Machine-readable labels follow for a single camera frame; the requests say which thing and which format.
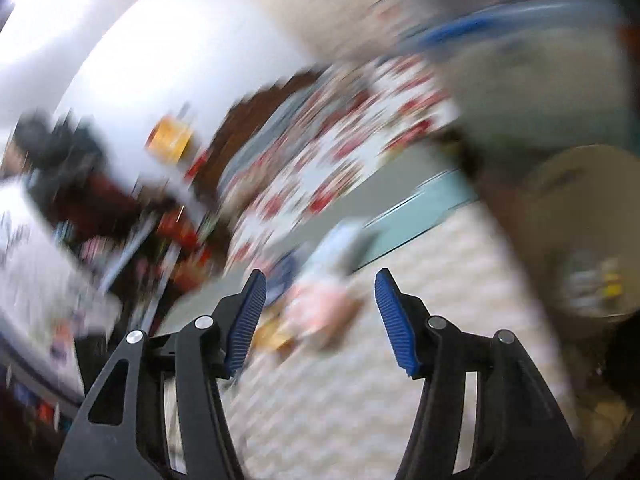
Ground white tissue pack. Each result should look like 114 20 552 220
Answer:
300 218 378 286

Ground zigzag patterned blanket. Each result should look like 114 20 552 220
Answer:
164 159 582 480

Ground clear storage box blue handle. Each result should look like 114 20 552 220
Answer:
398 0 639 176

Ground cluttered metal shelf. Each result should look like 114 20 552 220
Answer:
1 112 228 408

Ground carved wooden headboard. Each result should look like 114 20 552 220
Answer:
191 68 321 205

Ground beige trash bin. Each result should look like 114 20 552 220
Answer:
518 145 639 338

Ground pink paper cup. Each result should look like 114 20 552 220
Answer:
284 278 363 350

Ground floral bed sheet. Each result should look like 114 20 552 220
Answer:
218 55 460 270

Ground blue milk carton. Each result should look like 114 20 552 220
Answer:
265 248 305 307

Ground yellow paper bag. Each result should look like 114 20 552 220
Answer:
145 115 194 165

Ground orange peel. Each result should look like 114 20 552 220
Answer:
252 318 298 362

